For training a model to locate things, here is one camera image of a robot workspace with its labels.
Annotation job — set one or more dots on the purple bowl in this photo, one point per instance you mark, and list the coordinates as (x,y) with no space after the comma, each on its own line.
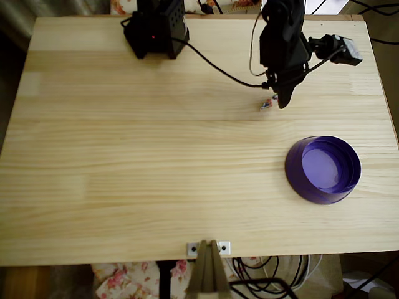
(321,168)

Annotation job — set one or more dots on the candy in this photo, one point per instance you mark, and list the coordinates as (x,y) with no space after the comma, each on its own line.
(265,105)

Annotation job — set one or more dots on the black table leg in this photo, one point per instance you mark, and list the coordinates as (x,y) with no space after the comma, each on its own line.
(165,280)

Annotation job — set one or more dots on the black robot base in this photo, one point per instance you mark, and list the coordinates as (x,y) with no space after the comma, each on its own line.
(156,28)

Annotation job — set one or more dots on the olive camera stand pole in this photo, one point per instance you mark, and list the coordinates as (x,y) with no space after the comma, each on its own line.
(207,274)

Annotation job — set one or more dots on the black plug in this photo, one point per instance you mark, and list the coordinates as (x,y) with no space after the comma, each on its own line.
(207,7)

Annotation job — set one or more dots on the floral cloth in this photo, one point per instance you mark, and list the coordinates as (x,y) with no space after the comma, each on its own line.
(124,280)

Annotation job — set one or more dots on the silver metal bracket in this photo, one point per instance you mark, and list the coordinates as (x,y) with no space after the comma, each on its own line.
(191,248)

